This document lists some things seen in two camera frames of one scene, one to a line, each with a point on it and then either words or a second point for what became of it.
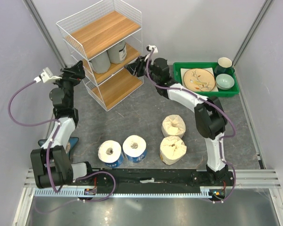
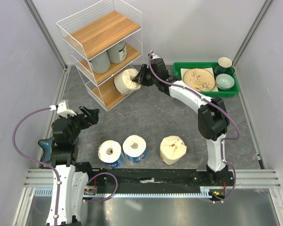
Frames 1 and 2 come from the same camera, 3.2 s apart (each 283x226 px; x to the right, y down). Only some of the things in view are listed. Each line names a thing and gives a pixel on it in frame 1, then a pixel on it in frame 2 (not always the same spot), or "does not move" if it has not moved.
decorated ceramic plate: x=199 y=79 does not move
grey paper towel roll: x=118 y=54 does not move
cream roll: x=173 y=125 -> x=123 y=83
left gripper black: x=74 y=74 -> x=93 y=114
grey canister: x=101 y=63 does not move
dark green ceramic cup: x=224 y=66 does not move
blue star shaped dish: x=70 y=144 -> x=46 y=144
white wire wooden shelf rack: x=105 y=37 does not move
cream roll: x=172 y=148 does not move
